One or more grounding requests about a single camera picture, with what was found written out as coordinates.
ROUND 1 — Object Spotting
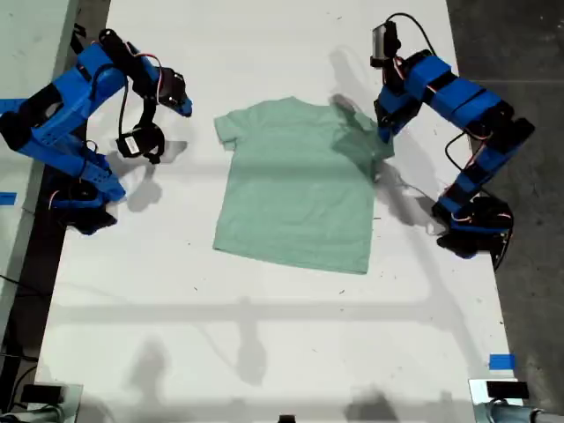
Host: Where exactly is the pale green T-shirt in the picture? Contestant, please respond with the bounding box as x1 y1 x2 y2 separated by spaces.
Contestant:
212 96 396 277

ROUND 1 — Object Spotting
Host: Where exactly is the black stand leg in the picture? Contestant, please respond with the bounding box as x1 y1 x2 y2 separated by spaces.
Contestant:
71 24 89 65

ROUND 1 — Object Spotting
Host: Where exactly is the shiny metal plate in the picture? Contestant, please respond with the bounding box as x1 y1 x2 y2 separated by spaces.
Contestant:
468 377 525 423
33 382 85 423

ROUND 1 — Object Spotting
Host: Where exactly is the small black box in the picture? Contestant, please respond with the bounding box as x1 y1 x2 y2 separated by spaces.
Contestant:
486 381 530 400
20 384 63 403

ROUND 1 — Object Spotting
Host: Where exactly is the grey metal pipe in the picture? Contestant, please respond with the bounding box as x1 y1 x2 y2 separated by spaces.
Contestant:
488 403 564 423
8 404 65 423

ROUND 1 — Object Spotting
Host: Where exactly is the black camera cable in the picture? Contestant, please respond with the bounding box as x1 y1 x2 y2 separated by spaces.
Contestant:
386 12 440 58
117 74 133 140

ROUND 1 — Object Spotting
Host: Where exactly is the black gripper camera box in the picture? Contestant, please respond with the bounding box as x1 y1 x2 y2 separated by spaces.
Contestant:
115 125 167 165
370 20 401 71

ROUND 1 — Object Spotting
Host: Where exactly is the black base cable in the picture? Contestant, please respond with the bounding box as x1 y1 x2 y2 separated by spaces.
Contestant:
492 226 516 271

